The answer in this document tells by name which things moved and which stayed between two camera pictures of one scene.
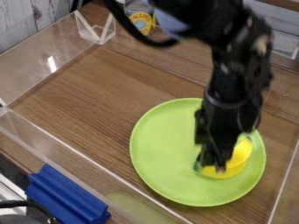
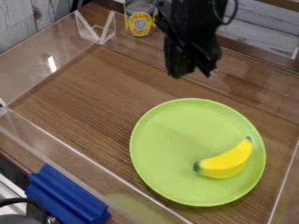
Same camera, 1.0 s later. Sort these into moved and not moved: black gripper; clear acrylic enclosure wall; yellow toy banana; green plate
Moved: black gripper
Not moved: clear acrylic enclosure wall; green plate; yellow toy banana
